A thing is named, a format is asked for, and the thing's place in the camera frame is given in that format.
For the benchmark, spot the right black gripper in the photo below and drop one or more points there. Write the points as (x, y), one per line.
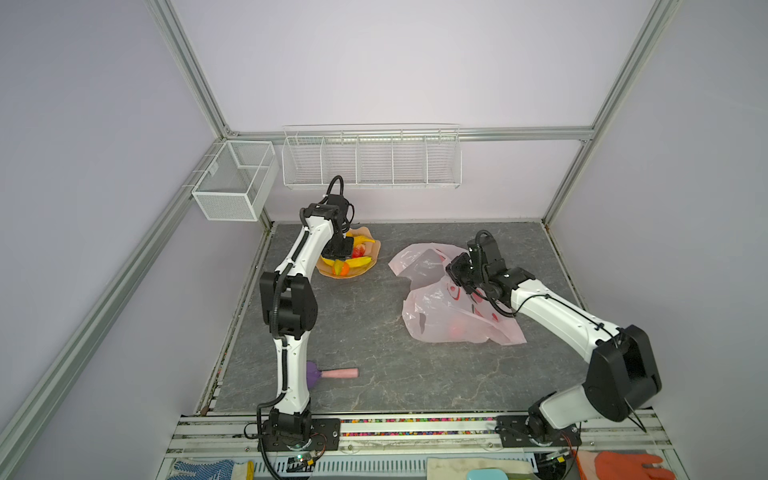
(454, 270)

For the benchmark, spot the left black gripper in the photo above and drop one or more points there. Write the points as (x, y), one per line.
(343, 254)

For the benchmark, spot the long yellow banana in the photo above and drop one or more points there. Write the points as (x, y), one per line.
(354, 262)

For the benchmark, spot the orange mandarin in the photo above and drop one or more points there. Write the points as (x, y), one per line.
(341, 268)

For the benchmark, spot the pink fruit print plastic bag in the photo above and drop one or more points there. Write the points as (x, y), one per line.
(436, 310)

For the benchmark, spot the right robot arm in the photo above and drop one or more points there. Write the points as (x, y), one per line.
(622, 373)

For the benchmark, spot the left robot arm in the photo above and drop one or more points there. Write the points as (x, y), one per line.
(290, 310)

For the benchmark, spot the white mesh box basket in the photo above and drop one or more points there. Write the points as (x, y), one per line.
(237, 181)

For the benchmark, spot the beige folded cloth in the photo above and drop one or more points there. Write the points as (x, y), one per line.
(457, 468)

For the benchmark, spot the teal container lid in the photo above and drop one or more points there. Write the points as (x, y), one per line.
(486, 474)

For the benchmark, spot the orange rubber glove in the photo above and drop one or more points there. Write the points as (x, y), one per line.
(608, 465)

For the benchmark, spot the blue white knit glove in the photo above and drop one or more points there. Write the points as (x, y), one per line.
(220, 470)

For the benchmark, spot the white wire wall basket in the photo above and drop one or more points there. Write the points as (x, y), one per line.
(410, 155)

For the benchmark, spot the purple spatula pink handle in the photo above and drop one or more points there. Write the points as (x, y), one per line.
(315, 374)

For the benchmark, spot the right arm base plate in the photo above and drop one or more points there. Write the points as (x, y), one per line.
(517, 430)

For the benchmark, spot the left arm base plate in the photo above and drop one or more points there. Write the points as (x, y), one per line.
(327, 433)

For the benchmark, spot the aluminium mounting rail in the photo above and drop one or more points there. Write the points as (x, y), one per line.
(232, 436)

